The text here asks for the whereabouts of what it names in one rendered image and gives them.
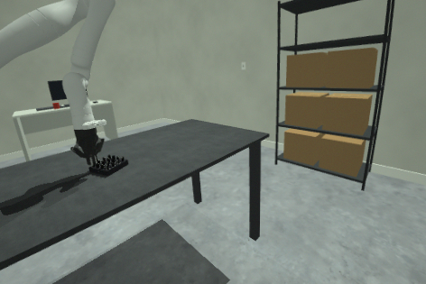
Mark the black square box with knobs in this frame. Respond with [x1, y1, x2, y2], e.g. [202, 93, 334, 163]
[89, 155, 128, 176]

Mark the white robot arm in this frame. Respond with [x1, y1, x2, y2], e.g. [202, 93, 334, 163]
[0, 0, 116, 130]

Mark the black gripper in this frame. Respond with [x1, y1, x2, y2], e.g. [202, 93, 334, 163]
[70, 128, 105, 166]

